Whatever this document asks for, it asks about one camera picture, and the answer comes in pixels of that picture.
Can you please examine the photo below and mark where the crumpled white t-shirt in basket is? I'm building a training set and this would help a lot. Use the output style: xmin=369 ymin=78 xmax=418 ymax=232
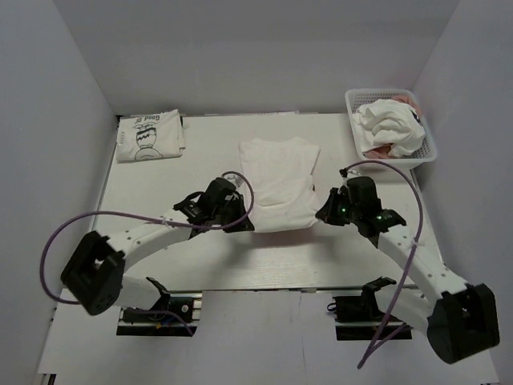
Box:
xmin=351 ymin=99 xmax=426 ymax=158

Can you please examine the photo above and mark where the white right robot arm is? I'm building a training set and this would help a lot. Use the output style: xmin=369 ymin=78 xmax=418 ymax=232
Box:
xmin=316 ymin=184 xmax=500 ymax=364

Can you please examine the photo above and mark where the folded white cartoon t-shirt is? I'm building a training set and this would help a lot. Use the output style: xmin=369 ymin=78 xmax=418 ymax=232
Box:
xmin=115 ymin=109 xmax=186 ymax=163

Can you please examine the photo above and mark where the white t-shirt with red-black print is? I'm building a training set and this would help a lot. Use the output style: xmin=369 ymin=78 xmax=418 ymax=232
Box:
xmin=239 ymin=137 xmax=321 ymax=233

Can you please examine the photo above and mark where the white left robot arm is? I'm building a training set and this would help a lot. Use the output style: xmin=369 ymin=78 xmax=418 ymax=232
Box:
xmin=61 ymin=188 xmax=254 ymax=320

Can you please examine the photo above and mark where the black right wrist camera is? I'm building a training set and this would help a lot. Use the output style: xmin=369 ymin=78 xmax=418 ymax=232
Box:
xmin=346 ymin=176 xmax=382 ymax=216

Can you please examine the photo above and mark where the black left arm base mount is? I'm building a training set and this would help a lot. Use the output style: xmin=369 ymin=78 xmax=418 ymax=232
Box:
xmin=116 ymin=278 xmax=202 ymax=337

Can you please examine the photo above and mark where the white perforated plastic basket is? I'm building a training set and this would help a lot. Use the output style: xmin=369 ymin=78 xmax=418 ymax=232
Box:
xmin=345 ymin=88 xmax=438 ymax=170

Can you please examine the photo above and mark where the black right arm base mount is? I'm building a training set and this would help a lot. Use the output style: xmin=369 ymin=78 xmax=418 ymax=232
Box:
xmin=326 ymin=277 xmax=397 ymax=342

